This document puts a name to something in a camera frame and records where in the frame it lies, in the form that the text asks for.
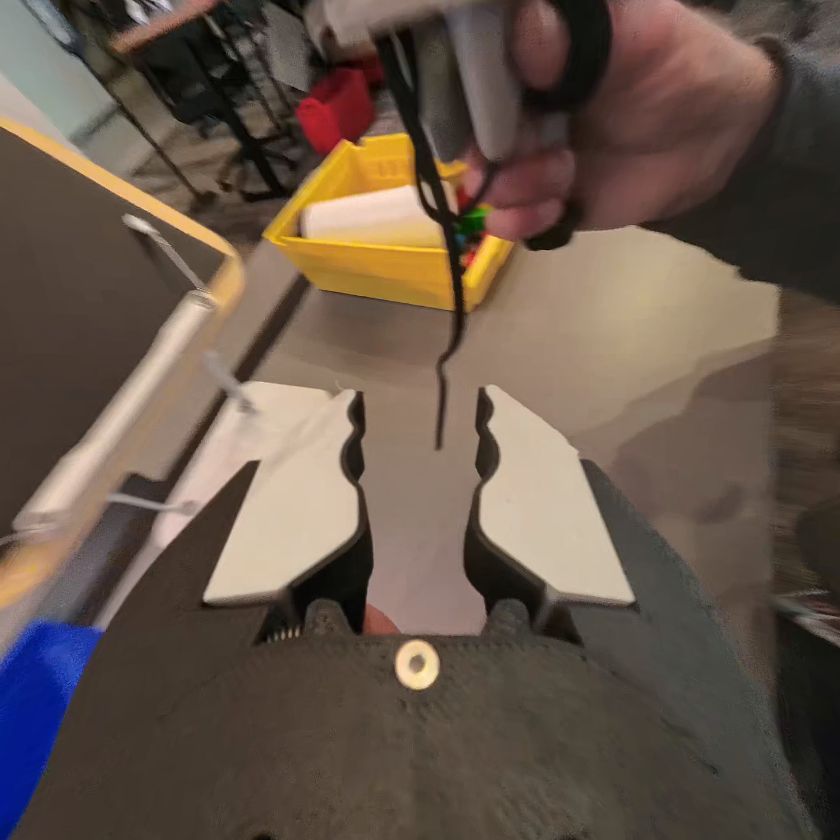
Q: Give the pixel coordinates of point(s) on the person's left hand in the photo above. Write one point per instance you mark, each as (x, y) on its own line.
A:
(381, 621)

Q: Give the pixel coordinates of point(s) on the green block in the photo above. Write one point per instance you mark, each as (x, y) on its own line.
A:
(470, 223)

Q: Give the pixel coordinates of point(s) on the yellow bin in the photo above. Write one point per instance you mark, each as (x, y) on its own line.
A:
(368, 276)

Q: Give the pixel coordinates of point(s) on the black board with wooden rim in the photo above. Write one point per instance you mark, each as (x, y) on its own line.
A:
(66, 315)

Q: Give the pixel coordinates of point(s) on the black office chair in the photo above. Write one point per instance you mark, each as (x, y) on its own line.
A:
(223, 79)

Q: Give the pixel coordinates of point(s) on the white stand base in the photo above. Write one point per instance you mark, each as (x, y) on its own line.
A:
(263, 420)

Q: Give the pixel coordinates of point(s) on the red block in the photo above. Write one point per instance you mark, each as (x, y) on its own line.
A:
(469, 252)

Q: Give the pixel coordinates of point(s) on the white roll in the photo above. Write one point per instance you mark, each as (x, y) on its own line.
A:
(374, 217)

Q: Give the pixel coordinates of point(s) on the large blue bin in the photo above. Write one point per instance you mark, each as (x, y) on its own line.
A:
(40, 722)

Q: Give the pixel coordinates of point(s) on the black mesh chair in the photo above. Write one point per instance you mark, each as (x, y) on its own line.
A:
(807, 565)

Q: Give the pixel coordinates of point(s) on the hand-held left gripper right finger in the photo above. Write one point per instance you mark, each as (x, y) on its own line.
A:
(558, 525)

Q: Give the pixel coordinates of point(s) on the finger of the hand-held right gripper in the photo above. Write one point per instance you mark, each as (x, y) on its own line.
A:
(381, 24)

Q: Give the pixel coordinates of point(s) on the red bin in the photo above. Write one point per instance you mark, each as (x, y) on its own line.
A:
(339, 112)

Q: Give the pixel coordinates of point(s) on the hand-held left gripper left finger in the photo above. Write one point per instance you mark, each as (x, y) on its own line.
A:
(282, 525)

